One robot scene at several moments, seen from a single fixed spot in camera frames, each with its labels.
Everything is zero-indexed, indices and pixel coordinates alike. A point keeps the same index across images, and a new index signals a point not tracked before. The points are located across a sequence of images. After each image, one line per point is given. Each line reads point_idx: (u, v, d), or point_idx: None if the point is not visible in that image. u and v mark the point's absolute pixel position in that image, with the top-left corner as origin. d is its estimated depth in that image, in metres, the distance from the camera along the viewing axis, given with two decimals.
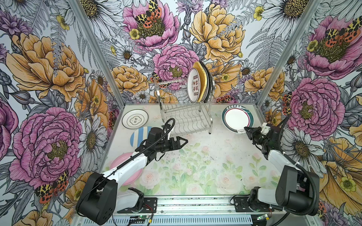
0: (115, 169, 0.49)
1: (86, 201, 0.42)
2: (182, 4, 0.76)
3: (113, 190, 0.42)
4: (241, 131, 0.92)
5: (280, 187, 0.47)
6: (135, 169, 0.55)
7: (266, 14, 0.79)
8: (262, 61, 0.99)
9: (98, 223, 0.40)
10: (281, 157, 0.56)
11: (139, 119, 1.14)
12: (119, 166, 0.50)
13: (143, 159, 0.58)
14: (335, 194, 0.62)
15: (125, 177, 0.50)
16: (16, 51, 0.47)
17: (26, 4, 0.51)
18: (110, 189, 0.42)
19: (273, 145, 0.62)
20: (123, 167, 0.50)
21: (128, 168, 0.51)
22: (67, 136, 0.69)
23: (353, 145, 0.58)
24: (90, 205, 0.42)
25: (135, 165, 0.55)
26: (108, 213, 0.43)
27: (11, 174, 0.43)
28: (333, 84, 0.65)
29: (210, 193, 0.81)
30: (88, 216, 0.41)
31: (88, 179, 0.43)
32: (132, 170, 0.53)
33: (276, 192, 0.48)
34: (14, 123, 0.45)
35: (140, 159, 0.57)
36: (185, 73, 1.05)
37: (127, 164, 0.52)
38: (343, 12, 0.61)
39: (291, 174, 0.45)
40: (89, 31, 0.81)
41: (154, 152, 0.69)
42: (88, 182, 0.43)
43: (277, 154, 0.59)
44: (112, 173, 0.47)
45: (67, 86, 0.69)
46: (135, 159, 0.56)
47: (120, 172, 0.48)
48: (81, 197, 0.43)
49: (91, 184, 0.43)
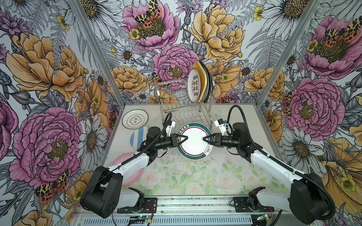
0: (120, 165, 0.51)
1: (91, 194, 0.44)
2: (182, 4, 0.76)
3: (118, 184, 0.43)
4: (209, 151, 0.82)
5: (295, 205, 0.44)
6: (137, 167, 0.56)
7: (266, 14, 0.79)
8: (262, 61, 0.99)
9: (102, 217, 0.41)
10: (264, 160, 0.55)
11: (139, 119, 1.14)
12: (124, 162, 0.53)
13: (146, 157, 0.61)
14: (335, 194, 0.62)
15: (128, 174, 0.52)
16: (16, 51, 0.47)
17: (26, 4, 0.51)
18: (115, 181, 0.43)
19: (247, 143, 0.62)
20: (127, 163, 0.53)
21: (132, 164, 0.53)
22: (67, 136, 0.69)
23: (353, 145, 0.58)
24: (95, 197, 0.43)
25: (138, 164, 0.57)
26: (111, 207, 0.44)
27: (11, 174, 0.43)
28: (333, 84, 0.65)
29: (210, 193, 0.81)
30: (93, 209, 0.42)
31: (94, 171, 0.45)
32: (135, 167, 0.55)
33: (292, 209, 0.46)
34: (14, 123, 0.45)
35: (143, 157, 0.59)
36: (185, 73, 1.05)
37: (131, 160, 0.55)
38: (343, 12, 0.61)
39: (303, 192, 0.41)
40: (89, 31, 0.81)
41: (155, 153, 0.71)
42: (94, 176, 0.45)
43: (261, 158, 0.56)
44: (117, 168, 0.49)
45: (67, 86, 0.69)
46: (138, 157, 0.58)
47: (125, 168, 0.50)
48: (86, 189, 0.44)
49: (97, 176, 0.44)
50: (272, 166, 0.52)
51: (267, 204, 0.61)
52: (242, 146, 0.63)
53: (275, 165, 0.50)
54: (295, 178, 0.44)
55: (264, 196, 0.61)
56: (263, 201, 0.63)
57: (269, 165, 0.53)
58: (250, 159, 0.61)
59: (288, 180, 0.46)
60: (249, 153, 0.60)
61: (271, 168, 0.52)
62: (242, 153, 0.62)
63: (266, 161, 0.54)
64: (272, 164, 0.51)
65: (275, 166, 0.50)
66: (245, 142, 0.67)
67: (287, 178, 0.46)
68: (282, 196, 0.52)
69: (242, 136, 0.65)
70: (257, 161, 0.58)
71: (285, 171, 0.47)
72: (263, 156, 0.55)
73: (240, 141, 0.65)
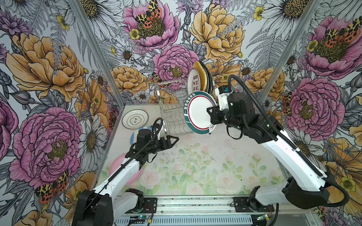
0: (107, 182, 0.47)
1: (81, 221, 0.40)
2: (182, 4, 0.76)
3: (108, 205, 0.41)
4: (213, 128, 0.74)
5: (293, 192, 0.44)
6: (128, 177, 0.53)
7: (266, 14, 0.79)
8: (262, 61, 0.99)
9: None
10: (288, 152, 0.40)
11: (139, 119, 1.14)
12: (111, 178, 0.48)
13: (135, 164, 0.57)
14: (335, 194, 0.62)
15: (120, 186, 0.49)
16: (16, 51, 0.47)
17: (26, 4, 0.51)
18: (104, 205, 0.40)
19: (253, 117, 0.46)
20: (115, 178, 0.49)
21: (121, 177, 0.50)
22: (67, 136, 0.69)
23: (353, 146, 0.58)
24: (86, 222, 0.41)
25: (128, 173, 0.53)
26: None
27: (11, 174, 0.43)
28: (333, 84, 0.65)
29: (210, 193, 0.81)
30: None
31: (79, 198, 0.41)
32: (125, 178, 0.51)
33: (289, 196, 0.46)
34: (14, 123, 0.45)
35: (132, 165, 0.56)
36: (185, 73, 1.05)
37: (119, 173, 0.51)
38: (342, 12, 0.62)
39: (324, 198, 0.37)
40: (89, 31, 0.81)
41: (145, 155, 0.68)
42: (79, 202, 0.41)
43: (286, 152, 0.40)
44: (104, 188, 0.45)
45: (67, 86, 0.69)
46: (127, 166, 0.54)
47: (112, 184, 0.46)
48: (74, 218, 0.41)
49: (83, 202, 0.41)
50: (296, 164, 0.40)
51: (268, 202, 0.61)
52: (251, 125, 0.43)
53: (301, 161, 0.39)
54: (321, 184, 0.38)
55: (262, 196, 0.61)
56: (264, 201, 0.62)
57: (291, 160, 0.41)
58: (265, 140, 0.43)
59: (309, 183, 0.40)
60: (269, 135, 0.40)
61: (289, 163, 0.42)
62: (257, 131, 0.40)
63: (291, 154, 0.40)
64: (298, 160, 0.40)
65: (301, 164, 0.39)
66: (252, 118, 0.46)
67: (314, 184, 0.39)
68: (276, 189, 0.54)
69: (247, 110, 0.43)
70: (274, 149, 0.43)
71: (311, 173, 0.39)
72: (287, 148, 0.40)
73: (245, 117, 0.44)
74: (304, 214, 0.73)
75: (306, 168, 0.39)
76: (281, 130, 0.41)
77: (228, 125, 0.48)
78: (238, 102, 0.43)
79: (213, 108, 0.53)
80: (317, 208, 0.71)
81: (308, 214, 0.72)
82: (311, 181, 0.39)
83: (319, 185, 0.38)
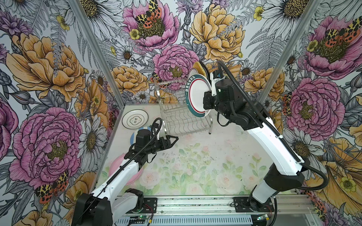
0: (105, 185, 0.47)
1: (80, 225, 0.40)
2: (182, 4, 0.76)
3: (107, 209, 0.40)
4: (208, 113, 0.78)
5: (273, 177, 0.46)
6: (127, 178, 0.53)
7: (266, 14, 0.79)
8: (262, 61, 0.99)
9: None
10: (271, 138, 0.41)
11: (139, 119, 1.14)
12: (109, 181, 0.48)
13: (134, 165, 0.56)
14: (335, 194, 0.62)
15: (119, 188, 0.49)
16: (16, 51, 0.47)
17: (26, 4, 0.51)
18: (102, 209, 0.40)
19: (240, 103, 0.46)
20: (113, 181, 0.48)
21: (120, 179, 0.49)
22: (67, 136, 0.69)
23: (353, 146, 0.58)
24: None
25: (127, 174, 0.53)
26: None
27: (11, 174, 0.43)
28: (333, 84, 0.65)
29: (210, 193, 0.80)
30: None
31: (77, 202, 0.41)
32: (123, 180, 0.51)
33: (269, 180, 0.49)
34: (14, 123, 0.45)
35: (131, 166, 0.55)
36: (185, 73, 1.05)
37: (117, 176, 0.50)
38: (343, 12, 0.61)
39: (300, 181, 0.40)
40: (89, 31, 0.81)
41: (145, 156, 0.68)
42: (78, 206, 0.41)
43: (270, 138, 0.41)
44: (102, 191, 0.44)
45: (67, 86, 0.69)
46: (125, 167, 0.54)
47: (111, 187, 0.46)
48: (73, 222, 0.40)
49: (81, 206, 0.40)
50: (279, 150, 0.42)
51: (263, 198, 0.62)
52: (238, 112, 0.42)
53: (283, 148, 0.41)
54: (298, 168, 0.41)
55: (258, 194, 0.63)
56: (261, 199, 0.62)
57: (274, 147, 0.42)
58: (251, 126, 0.42)
59: (288, 168, 0.42)
60: (257, 123, 0.40)
61: (272, 149, 0.43)
62: (244, 117, 0.40)
63: (274, 141, 0.41)
64: (280, 147, 0.41)
65: (283, 150, 0.41)
66: (239, 105, 0.46)
67: (292, 169, 0.41)
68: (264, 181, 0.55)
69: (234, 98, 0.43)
70: (259, 135, 0.43)
71: (290, 159, 0.41)
72: (272, 135, 0.41)
73: (233, 104, 0.43)
74: (304, 214, 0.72)
75: (287, 155, 0.41)
76: (267, 117, 0.42)
77: (217, 111, 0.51)
78: (226, 89, 0.43)
79: (205, 93, 0.54)
80: (316, 208, 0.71)
81: (308, 214, 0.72)
82: (290, 167, 0.41)
83: (297, 169, 0.41)
